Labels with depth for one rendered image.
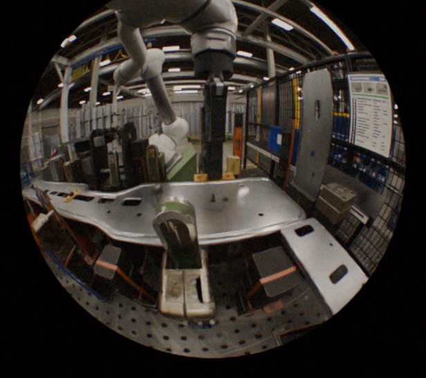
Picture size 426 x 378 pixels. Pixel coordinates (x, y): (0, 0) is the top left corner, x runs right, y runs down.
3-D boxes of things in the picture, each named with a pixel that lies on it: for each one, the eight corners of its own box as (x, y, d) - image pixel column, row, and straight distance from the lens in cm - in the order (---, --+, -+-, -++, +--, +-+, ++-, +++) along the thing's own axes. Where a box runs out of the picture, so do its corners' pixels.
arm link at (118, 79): (113, 64, 70) (136, 52, 76) (106, 75, 87) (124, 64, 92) (126, 86, 69) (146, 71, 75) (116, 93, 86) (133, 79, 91)
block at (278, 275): (233, 320, 48) (258, 307, 21) (226, 292, 50) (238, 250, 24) (263, 311, 50) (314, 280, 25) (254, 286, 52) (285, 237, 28)
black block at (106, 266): (146, 314, 52) (83, 277, 28) (149, 289, 54) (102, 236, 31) (171, 318, 50) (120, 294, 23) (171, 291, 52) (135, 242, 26)
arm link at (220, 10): (207, 52, 38) (166, 35, 30) (208, 15, 48) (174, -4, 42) (247, 43, 34) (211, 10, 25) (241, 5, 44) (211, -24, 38)
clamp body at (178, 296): (189, 329, 49) (131, 323, 15) (186, 299, 50) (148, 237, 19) (220, 327, 48) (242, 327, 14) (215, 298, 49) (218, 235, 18)
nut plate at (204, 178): (193, 183, 27) (193, 177, 26) (193, 175, 30) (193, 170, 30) (235, 180, 28) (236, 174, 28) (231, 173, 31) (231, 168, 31)
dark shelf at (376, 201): (368, 230, 40) (374, 220, 39) (245, 145, 99) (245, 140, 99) (382, 206, 61) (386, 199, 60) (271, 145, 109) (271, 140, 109)
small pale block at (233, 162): (224, 241, 61) (229, 158, 40) (222, 235, 63) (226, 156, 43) (232, 240, 62) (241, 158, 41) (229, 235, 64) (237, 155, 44)
